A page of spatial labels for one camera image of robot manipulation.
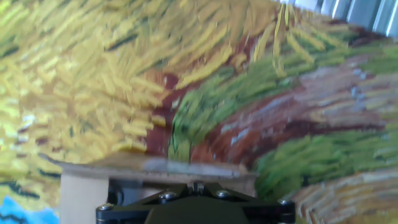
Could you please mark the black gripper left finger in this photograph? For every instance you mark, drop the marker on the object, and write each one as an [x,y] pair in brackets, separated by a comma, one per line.
[124,213]

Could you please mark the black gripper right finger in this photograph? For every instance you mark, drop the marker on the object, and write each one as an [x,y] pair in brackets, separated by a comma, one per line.
[270,213]

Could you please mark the brown cardboard box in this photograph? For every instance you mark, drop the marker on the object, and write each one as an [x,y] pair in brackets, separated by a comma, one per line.
[84,196]

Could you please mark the Van Gogh print tablecloth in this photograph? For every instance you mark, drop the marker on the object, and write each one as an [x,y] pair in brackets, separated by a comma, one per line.
[217,77]

